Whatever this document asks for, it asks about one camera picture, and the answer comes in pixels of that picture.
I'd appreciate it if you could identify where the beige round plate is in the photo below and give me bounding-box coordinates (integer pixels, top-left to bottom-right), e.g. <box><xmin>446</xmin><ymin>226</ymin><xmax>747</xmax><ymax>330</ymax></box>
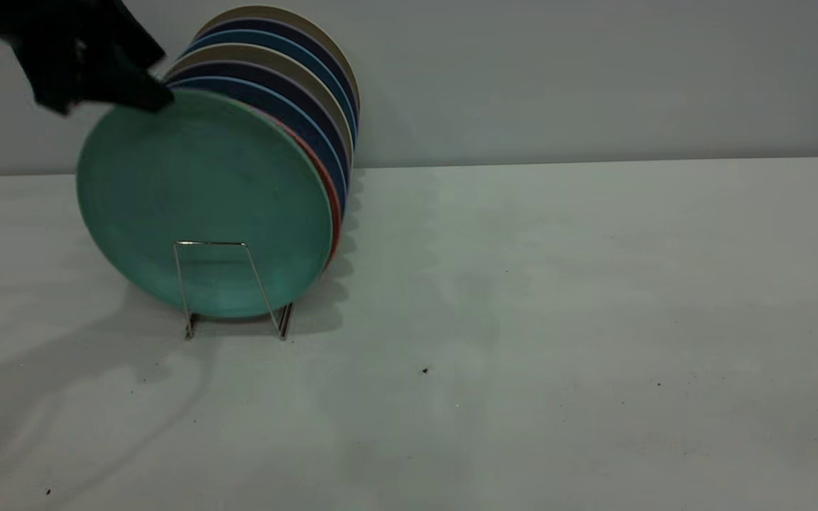
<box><xmin>196</xmin><ymin>6</ymin><xmax>361</xmax><ymax>109</ymax></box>
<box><xmin>166</xmin><ymin>43</ymin><xmax>354</xmax><ymax>168</ymax></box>

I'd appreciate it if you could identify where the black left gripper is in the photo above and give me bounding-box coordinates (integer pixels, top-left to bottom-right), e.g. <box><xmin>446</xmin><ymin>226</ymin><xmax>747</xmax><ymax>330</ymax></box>
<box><xmin>0</xmin><ymin>0</ymin><xmax>175</xmax><ymax>116</ymax></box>

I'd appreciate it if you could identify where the metal wire plate rack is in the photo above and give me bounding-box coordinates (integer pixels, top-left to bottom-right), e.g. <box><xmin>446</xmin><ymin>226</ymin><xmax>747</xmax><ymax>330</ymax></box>
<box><xmin>173</xmin><ymin>241</ymin><xmax>295</xmax><ymax>341</ymax></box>

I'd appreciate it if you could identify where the pink round plate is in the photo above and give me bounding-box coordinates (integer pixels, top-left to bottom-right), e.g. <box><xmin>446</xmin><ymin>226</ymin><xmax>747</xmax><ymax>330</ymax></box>
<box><xmin>253</xmin><ymin>106</ymin><xmax>343</xmax><ymax>272</ymax></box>

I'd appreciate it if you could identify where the teal blue round plate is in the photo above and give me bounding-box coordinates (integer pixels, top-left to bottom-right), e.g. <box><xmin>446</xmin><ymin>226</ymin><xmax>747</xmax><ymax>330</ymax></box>
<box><xmin>180</xmin><ymin>30</ymin><xmax>359</xmax><ymax>144</ymax></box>

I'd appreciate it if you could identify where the green round plate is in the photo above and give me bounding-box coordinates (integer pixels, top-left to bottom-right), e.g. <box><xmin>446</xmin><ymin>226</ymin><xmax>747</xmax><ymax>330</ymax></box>
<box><xmin>75</xmin><ymin>89</ymin><xmax>334</xmax><ymax>319</ymax></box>

